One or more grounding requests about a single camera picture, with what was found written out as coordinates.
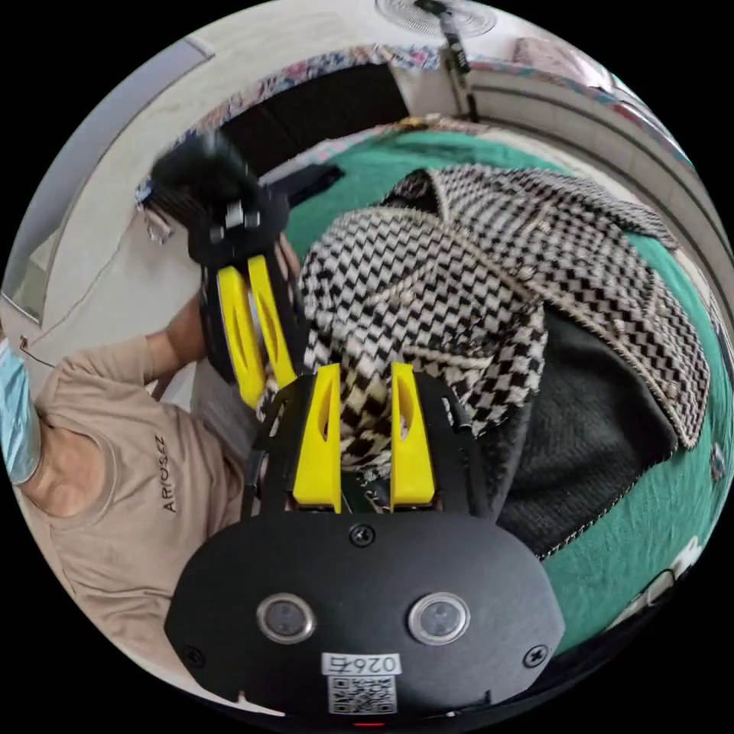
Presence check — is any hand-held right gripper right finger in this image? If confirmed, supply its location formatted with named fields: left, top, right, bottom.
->
left=390, top=361, right=436, bottom=512

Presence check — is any person's body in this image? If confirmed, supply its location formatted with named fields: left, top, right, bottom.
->
left=0, top=335, right=262, bottom=710

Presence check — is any black and white checkered jacket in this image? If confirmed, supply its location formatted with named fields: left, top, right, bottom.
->
left=255, top=163, right=712, bottom=562

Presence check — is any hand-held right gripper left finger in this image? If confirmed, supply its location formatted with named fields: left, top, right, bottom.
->
left=292, top=362, right=344, bottom=513

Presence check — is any person's left hand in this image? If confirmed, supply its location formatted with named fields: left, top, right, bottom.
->
left=163, top=296, right=212, bottom=368

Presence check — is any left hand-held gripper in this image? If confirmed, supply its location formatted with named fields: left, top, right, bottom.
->
left=151, top=133, right=312, bottom=411

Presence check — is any white standing fan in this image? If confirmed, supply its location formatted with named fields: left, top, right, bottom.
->
left=375, top=0, right=500, bottom=125

